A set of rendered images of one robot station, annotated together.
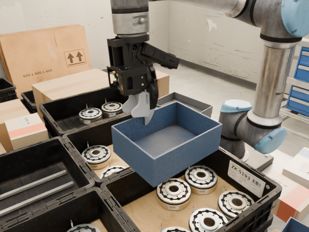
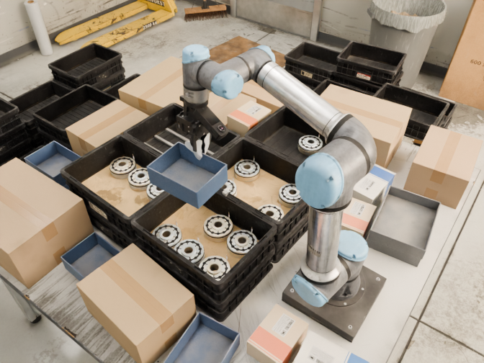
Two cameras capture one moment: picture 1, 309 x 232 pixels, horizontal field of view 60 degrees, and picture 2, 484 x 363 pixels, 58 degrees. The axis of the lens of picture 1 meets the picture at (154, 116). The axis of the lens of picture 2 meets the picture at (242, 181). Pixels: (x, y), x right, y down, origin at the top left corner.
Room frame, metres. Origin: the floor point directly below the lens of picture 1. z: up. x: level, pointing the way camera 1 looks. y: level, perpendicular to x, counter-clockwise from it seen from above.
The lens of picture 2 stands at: (0.41, -1.06, 2.03)
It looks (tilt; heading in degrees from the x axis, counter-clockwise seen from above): 43 degrees down; 75
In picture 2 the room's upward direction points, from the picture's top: straight up
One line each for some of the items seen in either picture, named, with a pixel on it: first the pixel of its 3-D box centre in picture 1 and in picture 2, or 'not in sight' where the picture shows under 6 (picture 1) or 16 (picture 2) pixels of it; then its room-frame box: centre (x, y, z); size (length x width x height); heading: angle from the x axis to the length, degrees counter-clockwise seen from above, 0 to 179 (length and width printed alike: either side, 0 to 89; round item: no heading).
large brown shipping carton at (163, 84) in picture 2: not in sight; (171, 97); (0.57, 0.89, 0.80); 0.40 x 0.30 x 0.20; 42
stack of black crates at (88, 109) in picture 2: not in sight; (85, 136); (0.05, 1.28, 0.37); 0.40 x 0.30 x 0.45; 39
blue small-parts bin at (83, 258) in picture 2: not in sight; (97, 263); (0.16, -0.01, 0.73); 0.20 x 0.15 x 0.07; 126
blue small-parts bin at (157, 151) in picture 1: (166, 138); (187, 173); (0.51, -0.03, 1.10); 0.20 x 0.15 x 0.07; 130
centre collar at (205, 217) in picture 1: (208, 222); (188, 250); (0.47, -0.14, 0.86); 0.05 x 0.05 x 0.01
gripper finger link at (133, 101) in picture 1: (133, 106); (199, 142); (0.57, 0.05, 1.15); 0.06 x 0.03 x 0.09; 128
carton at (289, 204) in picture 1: (283, 196); (277, 338); (0.69, -0.45, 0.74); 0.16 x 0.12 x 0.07; 38
